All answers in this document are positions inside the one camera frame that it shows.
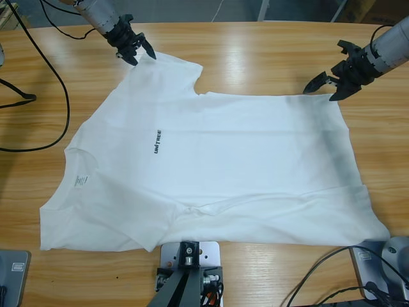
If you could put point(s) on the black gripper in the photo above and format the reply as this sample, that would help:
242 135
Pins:
124 35
361 67

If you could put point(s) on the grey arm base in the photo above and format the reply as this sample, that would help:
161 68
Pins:
16 284
396 259

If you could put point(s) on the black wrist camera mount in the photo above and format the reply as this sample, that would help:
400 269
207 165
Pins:
350 48

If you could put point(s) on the white metal frame leg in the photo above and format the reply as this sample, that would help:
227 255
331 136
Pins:
263 9
339 9

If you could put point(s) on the wooden pallet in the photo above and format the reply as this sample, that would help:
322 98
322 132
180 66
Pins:
12 19

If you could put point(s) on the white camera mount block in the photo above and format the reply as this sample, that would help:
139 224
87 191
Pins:
211 254

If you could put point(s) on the tan cardboard box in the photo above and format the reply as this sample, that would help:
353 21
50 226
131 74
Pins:
358 12

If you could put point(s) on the white t-shirt with black logo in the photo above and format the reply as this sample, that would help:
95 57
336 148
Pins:
223 160

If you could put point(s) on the dark camera post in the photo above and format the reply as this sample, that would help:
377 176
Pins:
179 291

